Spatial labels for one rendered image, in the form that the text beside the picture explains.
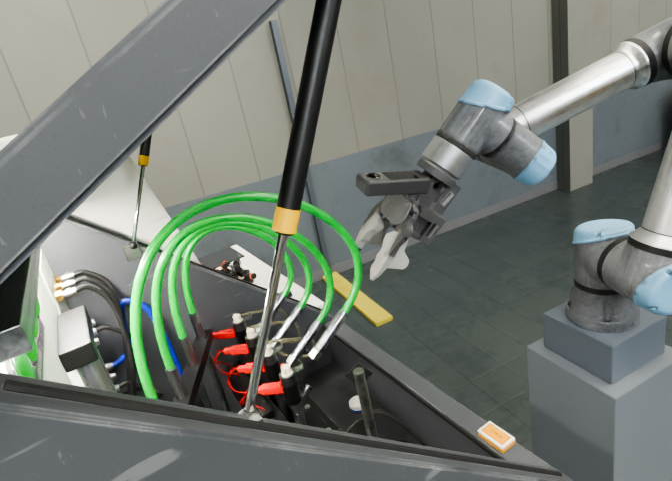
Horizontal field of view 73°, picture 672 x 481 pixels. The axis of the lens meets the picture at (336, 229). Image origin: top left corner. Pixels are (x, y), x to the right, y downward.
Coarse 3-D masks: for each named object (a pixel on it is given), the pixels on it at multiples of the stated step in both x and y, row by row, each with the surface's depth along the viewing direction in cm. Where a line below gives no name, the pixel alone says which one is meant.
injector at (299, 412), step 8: (280, 376) 75; (288, 376) 75; (296, 376) 76; (288, 384) 75; (296, 384) 76; (288, 392) 75; (296, 392) 76; (304, 392) 78; (288, 400) 76; (296, 400) 76; (304, 400) 78; (296, 408) 77; (296, 416) 78; (304, 416) 79; (304, 424) 79
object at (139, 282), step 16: (240, 192) 65; (256, 192) 66; (192, 208) 61; (208, 208) 63; (304, 208) 70; (176, 224) 61; (336, 224) 74; (160, 240) 60; (352, 240) 76; (144, 256) 60; (352, 256) 78; (144, 272) 60; (352, 288) 79; (352, 304) 79; (144, 352) 62; (144, 368) 62; (144, 384) 63
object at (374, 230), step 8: (376, 216) 79; (368, 224) 80; (376, 224) 78; (384, 224) 80; (360, 232) 81; (368, 232) 79; (376, 232) 79; (384, 232) 81; (360, 240) 80; (368, 240) 80; (376, 240) 82; (360, 248) 81
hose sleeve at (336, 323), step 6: (342, 312) 78; (336, 318) 78; (342, 318) 78; (330, 324) 78; (336, 324) 78; (330, 330) 78; (336, 330) 78; (324, 336) 78; (330, 336) 78; (318, 342) 78; (324, 342) 77; (318, 348) 77; (324, 348) 78
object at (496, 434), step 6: (486, 426) 74; (492, 426) 74; (486, 432) 73; (492, 432) 73; (498, 432) 73; (492, 438) 72; (498, 438) 72; (504, 438) 72; (510, 438) 71; (492, 444) 72; (510, 444) 71; (504, 450) 70
